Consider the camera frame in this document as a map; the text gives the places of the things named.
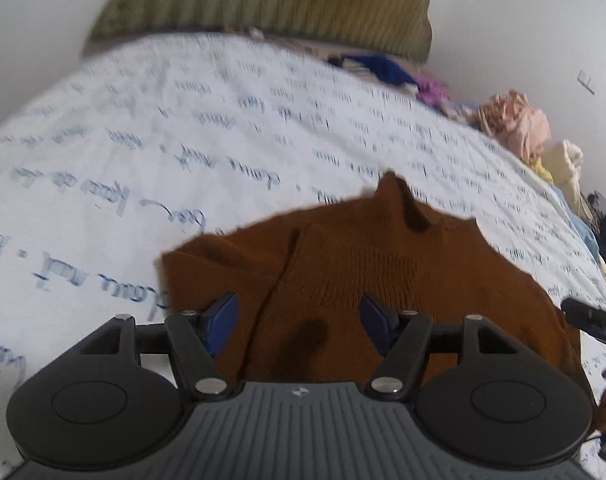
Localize purple cloth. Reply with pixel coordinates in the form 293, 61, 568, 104
414, 74, 450, 112

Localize brown knit sweater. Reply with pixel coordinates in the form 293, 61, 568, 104
161, 174, 589, 390

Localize white wall switch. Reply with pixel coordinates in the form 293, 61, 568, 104
577, 70, 596, 96

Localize cream padded jacket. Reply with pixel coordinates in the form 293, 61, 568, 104
540, 140, 588, 220

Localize pink crumpled clothes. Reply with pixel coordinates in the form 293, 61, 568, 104
478, 90, 551, 162

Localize olive green padded headboard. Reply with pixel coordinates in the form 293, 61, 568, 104
88, 0, 432, 63

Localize white script-print bed sheet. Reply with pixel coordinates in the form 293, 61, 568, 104
0, 34, 606, 478

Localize yellow cloth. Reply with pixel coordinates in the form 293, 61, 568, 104
527, 156, 554, 185

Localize light blue cloth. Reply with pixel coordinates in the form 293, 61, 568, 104
551, 184, 600, 266

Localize dark blue cloth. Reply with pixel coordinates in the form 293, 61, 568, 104
343, 54, 417, 87

